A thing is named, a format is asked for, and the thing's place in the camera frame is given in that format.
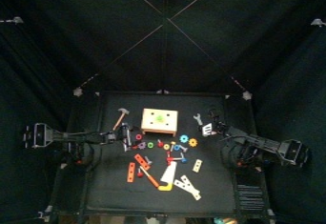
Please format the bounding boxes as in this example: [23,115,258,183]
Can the black ribbed block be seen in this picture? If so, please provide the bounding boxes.
[236,183,266,212]

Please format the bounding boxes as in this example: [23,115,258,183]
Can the teal and orange object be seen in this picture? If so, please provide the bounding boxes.
[213,216,238,224]

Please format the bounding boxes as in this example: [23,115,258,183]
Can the cream holed wooden strip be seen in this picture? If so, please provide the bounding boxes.
[179,174,203,195]
[173,178,203,202]

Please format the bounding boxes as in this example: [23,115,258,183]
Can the blue toy bolt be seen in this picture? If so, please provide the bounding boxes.
[173,143,189,153]

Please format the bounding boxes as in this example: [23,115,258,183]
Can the toy hammer wooden handle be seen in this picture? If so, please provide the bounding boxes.
[111,107,131,132]

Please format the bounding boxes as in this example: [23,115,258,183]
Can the grey toy wrench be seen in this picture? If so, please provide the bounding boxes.
[193,112,205,127]

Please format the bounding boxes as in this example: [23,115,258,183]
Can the short yellow holed strip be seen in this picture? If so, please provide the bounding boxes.
[191,158,205,173]

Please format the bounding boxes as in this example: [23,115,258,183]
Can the orange toy screwdriver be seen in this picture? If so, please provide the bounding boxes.
[139,166,161,189]

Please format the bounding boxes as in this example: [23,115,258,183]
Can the narrow orange holed strip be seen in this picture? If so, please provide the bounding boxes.
[126,161,138,184]

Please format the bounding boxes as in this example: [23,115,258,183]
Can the toy saw yellow handle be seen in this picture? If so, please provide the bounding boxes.
[157,160,178,193]

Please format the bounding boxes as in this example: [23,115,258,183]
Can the wide orange holed strip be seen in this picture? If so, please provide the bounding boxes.
[133,153,153,172]

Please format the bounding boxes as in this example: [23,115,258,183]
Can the orange toy gear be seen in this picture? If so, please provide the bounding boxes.
[187,137,201,148]

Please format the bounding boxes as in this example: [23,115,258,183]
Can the wooden toy tool box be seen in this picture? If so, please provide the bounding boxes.
[141,108,179,137]

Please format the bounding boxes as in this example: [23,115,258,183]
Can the long red toy bolt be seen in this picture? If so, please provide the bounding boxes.
[166,152,189,166]

